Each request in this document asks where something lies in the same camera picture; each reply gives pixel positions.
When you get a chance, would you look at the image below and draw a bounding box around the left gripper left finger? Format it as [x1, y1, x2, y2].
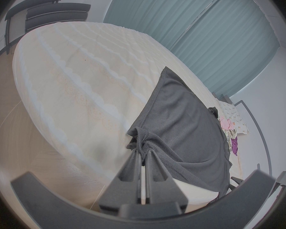
[99, 150, 142, 210]

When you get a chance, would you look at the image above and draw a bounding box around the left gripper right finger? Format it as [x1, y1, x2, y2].
[145, 150, 189, 210]

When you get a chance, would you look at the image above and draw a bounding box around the black T-shirt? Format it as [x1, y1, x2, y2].
[126, 66, 233, 196]

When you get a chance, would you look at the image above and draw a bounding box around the bed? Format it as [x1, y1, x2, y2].
[11, 21, 273, 206]

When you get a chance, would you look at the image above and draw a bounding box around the purple garment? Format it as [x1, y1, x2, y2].
[230, 137, 239, 156]

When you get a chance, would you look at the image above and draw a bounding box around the pink garment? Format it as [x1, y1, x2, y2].
[219, 115, 236, 131]

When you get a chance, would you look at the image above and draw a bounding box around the white printed pillow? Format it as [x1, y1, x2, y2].
[218, 100, 250, 135]

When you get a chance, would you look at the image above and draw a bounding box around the grey bedside table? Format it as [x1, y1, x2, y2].
[212, 92, 233, 104]

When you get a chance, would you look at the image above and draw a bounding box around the blue-green curtain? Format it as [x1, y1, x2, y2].
[169, 0, 280, 97]
[103, 0, 240, 48]

